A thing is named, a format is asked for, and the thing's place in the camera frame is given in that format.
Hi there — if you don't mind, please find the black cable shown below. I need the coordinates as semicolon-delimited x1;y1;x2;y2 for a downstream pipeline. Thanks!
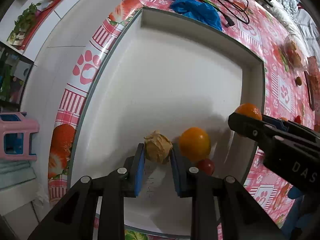
176;0;251;28

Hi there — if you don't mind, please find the pink plastic stool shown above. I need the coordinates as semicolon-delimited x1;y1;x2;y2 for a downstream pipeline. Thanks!
1;112;40;161

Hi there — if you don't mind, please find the brown kiwi on table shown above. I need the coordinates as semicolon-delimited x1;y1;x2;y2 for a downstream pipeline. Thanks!
295;76;302;86

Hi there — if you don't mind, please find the white square tray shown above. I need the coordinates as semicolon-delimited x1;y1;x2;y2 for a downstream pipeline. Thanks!
67;6;266;238

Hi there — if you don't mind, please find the green potted plant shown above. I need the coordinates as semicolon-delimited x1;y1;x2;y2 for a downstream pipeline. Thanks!
7;2;41;46

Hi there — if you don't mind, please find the orange tangerine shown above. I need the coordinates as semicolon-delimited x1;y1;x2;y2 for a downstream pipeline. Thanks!
234;103;263;121

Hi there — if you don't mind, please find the yellow orange tomato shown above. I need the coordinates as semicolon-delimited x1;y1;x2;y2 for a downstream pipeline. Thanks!
178;127;211;163

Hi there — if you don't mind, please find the red cherry tomato on table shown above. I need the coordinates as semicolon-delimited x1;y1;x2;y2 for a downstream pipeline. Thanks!
294;115;302;124

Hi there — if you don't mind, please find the glass fruit bowl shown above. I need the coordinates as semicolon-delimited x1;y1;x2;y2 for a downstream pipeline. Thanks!
283;34;308;71

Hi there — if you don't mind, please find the blue rubber glove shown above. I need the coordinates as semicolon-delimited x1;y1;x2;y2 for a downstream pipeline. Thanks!
170;0;222;31

